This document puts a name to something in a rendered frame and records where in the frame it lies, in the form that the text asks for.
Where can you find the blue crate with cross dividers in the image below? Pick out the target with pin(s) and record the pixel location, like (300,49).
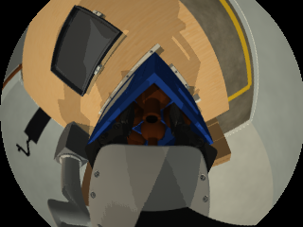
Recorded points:
(153,70)

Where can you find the brown glass bottle with blue label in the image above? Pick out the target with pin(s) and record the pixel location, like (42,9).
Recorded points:
(136,138)

